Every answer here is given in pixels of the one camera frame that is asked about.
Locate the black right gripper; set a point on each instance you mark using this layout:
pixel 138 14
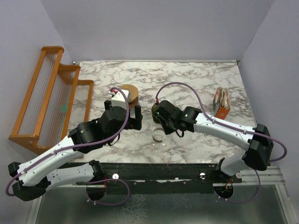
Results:
pixel 167 130

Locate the clear glass dripper cone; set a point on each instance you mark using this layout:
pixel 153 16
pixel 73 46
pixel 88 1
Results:
pixel 159 138

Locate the orange coffee filter box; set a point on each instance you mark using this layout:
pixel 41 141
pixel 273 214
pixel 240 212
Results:
pixel 221 103

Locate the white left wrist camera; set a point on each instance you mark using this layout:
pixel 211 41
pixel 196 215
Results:
pixel 118 99

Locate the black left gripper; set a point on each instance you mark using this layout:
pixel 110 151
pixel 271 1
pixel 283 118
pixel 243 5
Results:
pixel 135 123

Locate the orange wooden rack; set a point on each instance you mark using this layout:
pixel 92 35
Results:
pixel 45 114

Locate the brown wooden dripper collar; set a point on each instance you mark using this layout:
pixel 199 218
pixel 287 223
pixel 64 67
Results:
pixel 134 105

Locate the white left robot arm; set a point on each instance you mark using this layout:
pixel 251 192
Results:
pixel 54 168

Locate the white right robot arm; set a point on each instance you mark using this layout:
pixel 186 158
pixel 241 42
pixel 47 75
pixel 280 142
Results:
pixel 254 142

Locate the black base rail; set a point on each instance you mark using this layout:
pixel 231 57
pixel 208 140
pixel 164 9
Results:
pixel 162 178

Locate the dark green glass dripper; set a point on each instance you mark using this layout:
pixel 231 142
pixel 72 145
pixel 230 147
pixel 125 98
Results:
pixel 154 115

